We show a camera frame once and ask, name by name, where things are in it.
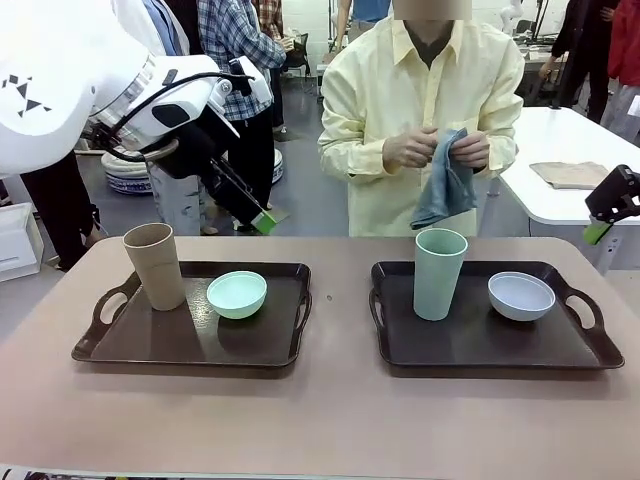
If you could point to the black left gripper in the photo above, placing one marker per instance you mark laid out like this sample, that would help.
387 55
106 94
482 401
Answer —
200 145

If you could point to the beige cloth mat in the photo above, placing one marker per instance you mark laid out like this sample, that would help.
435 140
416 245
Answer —
570 175

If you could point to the mint green bowl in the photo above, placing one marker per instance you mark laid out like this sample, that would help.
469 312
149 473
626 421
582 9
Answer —
235 307

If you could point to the brown tall cup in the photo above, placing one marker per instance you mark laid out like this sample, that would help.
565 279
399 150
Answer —
157 280

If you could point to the pale lavender bowl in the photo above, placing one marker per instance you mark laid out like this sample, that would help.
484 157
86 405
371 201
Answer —
520 310

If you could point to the blue cloth mat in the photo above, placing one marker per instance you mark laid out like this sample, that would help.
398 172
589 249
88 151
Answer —
440 195

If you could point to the green tall cup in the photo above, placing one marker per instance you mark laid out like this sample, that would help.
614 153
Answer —
435 285

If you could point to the person's right forearm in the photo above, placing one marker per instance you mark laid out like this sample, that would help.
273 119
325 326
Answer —
350 155

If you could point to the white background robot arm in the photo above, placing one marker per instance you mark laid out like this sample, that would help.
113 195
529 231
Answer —
510 15

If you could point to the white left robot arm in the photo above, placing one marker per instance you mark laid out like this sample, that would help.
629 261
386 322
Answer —
60 60

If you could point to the person's left hand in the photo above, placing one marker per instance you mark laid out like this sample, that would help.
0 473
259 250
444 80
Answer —
472 150

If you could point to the person's right hand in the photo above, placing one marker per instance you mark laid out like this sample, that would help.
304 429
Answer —
407 150

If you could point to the white blue round pouf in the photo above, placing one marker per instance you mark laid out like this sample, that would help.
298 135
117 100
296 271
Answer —
279 167
125 180

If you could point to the person in white coat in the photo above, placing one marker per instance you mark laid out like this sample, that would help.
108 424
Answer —
175 210

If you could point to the white background table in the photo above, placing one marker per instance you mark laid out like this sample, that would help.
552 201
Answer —
550 135

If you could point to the person in red jacket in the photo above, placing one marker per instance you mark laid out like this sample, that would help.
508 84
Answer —
627 45

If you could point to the person in black outfit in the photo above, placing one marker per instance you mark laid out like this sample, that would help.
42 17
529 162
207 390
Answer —
590 40

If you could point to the person in yellow shirt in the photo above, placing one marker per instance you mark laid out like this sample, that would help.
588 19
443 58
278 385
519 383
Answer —
380 75

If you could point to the person in plaid shirt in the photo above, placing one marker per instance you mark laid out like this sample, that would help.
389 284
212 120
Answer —
230 30

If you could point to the person in dark clothes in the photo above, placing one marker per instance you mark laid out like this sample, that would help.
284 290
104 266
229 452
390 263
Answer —
55 210

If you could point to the person in blue shirt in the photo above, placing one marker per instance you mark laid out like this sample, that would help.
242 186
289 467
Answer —
370 7

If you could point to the white storage box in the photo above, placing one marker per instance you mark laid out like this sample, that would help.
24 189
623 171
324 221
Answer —
15 250

